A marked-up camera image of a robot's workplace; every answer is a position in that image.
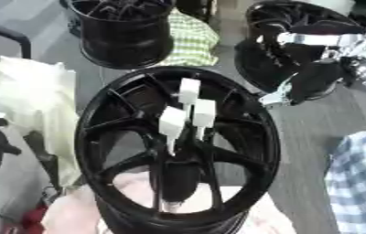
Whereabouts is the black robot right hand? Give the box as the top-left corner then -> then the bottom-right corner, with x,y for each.
254,23 -> 366,109

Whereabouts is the black wheel rim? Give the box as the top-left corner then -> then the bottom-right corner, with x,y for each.
232,0 -> 366,102
62,0 -> 177,70

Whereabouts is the black spoked wheel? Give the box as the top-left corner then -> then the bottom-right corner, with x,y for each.
72,66 -> 283,234

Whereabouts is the white pin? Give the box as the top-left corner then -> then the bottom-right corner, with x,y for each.
157,105 -> 188,157
177,78 -> 202,112
190,99 -> 219,142

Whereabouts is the white plastic sheet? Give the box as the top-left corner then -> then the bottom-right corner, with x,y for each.
0,55 -> 82,187

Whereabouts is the pale pink cloth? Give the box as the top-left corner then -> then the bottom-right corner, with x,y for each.
40,172 -> 300,234

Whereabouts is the blue white checked cloth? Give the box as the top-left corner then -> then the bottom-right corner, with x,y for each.
324,130 -> 366,234

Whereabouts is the green white checked cloth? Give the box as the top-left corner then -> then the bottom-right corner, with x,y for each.
157,6 -> 221,68

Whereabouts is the black chair frame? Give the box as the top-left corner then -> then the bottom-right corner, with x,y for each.
0,20 -> 35,60

